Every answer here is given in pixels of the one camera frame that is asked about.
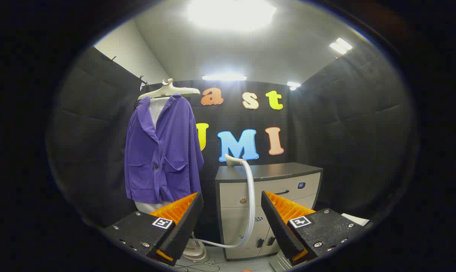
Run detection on thin cables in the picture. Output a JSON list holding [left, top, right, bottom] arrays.
[[173, 260, 221, 272]]

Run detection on purple corduroy jacket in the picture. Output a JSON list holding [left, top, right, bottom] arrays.
[[124, 94, 205, 205]]

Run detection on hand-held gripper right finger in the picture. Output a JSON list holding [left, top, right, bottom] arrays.
[[261, 190, 364, 265]]

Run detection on rectangular ceiling light panel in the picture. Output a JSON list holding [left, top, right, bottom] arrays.
[[202, 74, 248, 82]]

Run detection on grey cabinet with dark top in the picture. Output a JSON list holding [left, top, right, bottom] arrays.
[[215, 162, 323, 261]]

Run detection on white garment steamer base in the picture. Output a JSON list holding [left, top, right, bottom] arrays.
[[181, 238, 210, 263]]

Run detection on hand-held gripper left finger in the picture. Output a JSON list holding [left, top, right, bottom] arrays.
[[103, 192, 204, 267]]

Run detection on large round ceiling light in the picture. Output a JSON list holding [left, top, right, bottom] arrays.
[[186, 0, 277, 31]]

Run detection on white plastic clothes hanger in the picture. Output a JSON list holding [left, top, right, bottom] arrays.
[[138, 78, 201, 100]]

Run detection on square ceiling light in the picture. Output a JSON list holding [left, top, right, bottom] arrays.
[[329, 38, 353, 55]]

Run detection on white garment steamer head with hose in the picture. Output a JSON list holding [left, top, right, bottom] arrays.
[[190, 154, 256, 249]]

